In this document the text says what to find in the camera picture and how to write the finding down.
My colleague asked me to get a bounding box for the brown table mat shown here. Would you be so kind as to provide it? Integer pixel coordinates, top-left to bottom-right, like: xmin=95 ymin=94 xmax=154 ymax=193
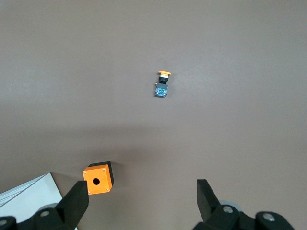
xmin=0 ymin=0 xmax=307 ymax=230

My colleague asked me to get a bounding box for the orange box with round hole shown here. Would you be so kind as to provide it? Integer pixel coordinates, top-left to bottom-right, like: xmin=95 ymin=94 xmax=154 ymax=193
xmin=83 ymin=161 xmax=116 ymax=196

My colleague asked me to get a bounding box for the white drawer cabinet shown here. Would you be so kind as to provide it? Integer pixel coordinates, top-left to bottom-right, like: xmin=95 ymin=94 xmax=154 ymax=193
xmin=0 ymin=171 xmax=65 ymax=224

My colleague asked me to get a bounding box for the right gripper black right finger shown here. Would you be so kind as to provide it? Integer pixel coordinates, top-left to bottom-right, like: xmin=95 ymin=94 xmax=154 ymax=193
xmin=191 ymin=178 xmax=295 ymax=230

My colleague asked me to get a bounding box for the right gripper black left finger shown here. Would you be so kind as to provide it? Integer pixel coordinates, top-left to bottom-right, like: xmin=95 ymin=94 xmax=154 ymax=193
xmin=0 ymin=180 xmax=90 ymax=230

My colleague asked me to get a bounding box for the orange-capped push button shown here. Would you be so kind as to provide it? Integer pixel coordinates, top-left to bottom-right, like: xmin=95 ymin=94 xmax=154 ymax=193
xmin=154 ymin=69 xmax=174 ymax=98

